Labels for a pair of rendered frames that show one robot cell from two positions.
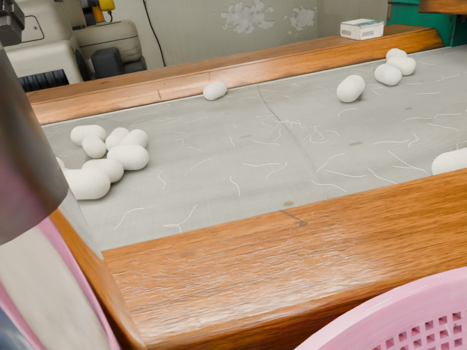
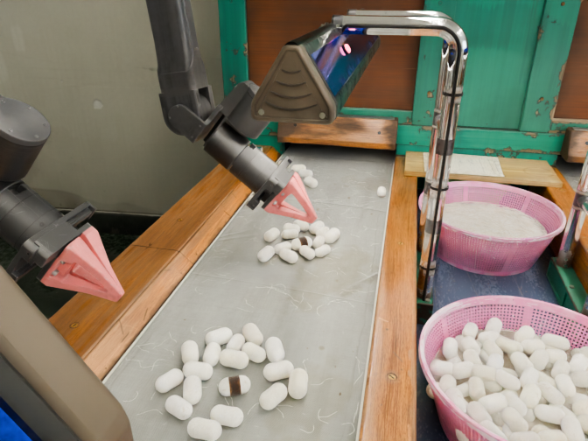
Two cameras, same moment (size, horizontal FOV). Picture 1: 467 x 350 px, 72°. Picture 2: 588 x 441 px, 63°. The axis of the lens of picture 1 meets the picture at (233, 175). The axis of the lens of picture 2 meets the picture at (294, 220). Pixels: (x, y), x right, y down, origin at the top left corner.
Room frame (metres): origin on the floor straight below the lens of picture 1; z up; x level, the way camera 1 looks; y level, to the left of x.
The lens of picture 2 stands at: (0.03, 0.85, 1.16)
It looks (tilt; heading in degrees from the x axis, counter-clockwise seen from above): 26 degrees down; 288
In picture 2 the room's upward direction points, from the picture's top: straight up
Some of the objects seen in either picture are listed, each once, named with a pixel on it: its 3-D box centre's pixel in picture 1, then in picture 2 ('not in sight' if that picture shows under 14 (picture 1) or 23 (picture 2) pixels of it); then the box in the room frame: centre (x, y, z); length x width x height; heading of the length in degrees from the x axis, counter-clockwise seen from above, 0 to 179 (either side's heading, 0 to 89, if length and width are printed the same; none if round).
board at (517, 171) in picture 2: not in sight; (477, 167); (-0.05, -0.29, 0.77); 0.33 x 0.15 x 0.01; 5
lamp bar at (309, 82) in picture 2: not in sight; (339, 45); (0.20, 0.12, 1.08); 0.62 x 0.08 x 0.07; 95
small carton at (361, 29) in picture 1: (361, 29); not in sight; (0.50, -0.22, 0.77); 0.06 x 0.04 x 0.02; 5
